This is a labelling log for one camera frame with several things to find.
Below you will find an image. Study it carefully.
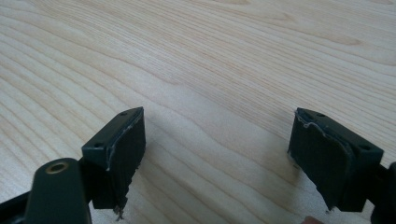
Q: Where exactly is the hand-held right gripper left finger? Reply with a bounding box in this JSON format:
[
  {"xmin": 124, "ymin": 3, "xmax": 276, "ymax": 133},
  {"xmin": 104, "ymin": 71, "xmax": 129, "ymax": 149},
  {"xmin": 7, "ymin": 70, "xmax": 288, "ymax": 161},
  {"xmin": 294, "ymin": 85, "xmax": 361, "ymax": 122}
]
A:
[{"xmin": 80, "ymin": 106, "xmax": 147, "ymax": 221}]

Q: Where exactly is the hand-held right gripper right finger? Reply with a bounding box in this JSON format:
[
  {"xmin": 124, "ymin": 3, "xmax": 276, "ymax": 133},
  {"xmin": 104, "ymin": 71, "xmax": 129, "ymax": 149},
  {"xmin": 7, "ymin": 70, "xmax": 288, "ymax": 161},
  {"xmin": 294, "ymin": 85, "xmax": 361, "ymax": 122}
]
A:
[{"xmin": 287, "ymin": 107, "xmax": 385, "ymax": 213}]

